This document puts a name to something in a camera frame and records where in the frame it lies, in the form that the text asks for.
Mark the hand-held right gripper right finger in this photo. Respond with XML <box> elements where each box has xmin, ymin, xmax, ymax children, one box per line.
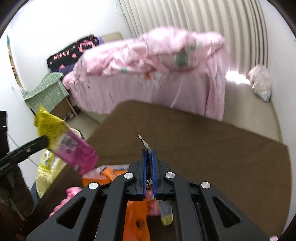
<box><xmin>151</xmin><ymin>149</ymin><xmax>271</xmax><ymax>241</ymax></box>

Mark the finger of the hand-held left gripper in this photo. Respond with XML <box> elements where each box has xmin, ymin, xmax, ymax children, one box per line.
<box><xmin>0</xmin><ymin>135</ymin><xmax>50</xmax><ymax>178</ymax></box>

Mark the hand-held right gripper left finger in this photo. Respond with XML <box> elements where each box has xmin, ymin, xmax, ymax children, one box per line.
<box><xmin>25</xmin><ymin>149</ymin><xmax>148</xmax><ymax>241</ymax></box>

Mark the silver foil wrapper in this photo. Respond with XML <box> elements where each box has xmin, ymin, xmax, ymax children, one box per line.
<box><xmin>136</xmin><ymin>134</ymin><xmax>174</xmax><ymax>227</ymax></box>

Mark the yellow black snack packet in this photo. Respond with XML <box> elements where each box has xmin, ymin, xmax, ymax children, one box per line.
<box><xmin>35</xmin><ymin>106</ymin><xmax>70</xmax><ymax>149</ymax></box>

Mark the orange snack packet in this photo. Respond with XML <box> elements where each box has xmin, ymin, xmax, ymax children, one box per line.
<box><xmin>81</xmin><ymin>164</ymin><xmax>151</xmax><ymax>241</ymax></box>

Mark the magenta snack packet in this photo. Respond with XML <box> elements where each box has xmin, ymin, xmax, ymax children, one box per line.
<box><xmin>54</xmin><ymin>130</ymin><xmax>99</xmax><ymax>174</ymax></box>

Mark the person's leg in jeans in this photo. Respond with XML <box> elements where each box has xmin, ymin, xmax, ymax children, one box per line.
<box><xmin>31</xmin><ymin>181</ymin><xmax>41</xmax><ymax>204</ymax></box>

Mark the wooden shelf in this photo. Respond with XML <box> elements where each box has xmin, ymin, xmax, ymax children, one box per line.
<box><xmin>6</xmin><ymin>34</ymin><xmax>24</xmax><ymax>93</ymax></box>

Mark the green checked cloth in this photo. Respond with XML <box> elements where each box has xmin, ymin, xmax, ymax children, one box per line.
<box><xmin>23</xmin><ymin>72</ymin><xmax>70</xmax><ymax>114</ymax></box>

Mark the wooden bedside table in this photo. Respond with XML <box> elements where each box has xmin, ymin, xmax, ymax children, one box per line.
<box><xmin>54</xmin><ymin>95</ymin><xmax>78</xmax><ymax>121</ymax></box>

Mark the pink caterpillar toy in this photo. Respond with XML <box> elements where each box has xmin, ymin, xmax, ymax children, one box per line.
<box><xmin>48</xmin><ymin>186</ymin><xmax>83</xmax><ymax>218</ymax></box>

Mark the bed with pink floral sheet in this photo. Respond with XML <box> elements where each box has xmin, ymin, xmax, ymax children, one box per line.
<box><xmin>62</xmin><ymin>27</ymin><xmax>232</xmax><ymax>121</ymax></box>

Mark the purple pillow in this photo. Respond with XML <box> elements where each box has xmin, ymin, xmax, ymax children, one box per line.
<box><xmin>59</xmin><ymin>36</ymin><xmax>105</xmax><ymax>75</ymax></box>

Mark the black Hello Kitty pillow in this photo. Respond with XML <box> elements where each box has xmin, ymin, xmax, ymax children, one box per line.
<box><xmin>46</xmin><ymin>35</ymin><xmax>100</xmax><ymax>72</ymax></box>

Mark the pink floral duvet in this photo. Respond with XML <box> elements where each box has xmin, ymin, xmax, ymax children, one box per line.
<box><xmin>79</xmin><ymin>26</ymin><xmax>230</xmax><ymax>77</ymax></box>

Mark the white plastic bag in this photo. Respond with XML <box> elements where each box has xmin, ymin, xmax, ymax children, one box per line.
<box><xmin>248</xmin><ymin>65</ymin><xmax>272</xmax><ymax>103</ymax></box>

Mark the beige headboard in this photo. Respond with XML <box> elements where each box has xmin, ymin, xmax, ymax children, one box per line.
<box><xmin>102</xmin><ymin>31</ymin><xmax>123</xmax><ymax>44</ymax></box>

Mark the white pleated curtain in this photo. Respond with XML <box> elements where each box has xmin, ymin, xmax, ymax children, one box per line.
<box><xmin>118</xmin><ymin>0</ymin><xmax>269</xmax><ymax>75</ymax></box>

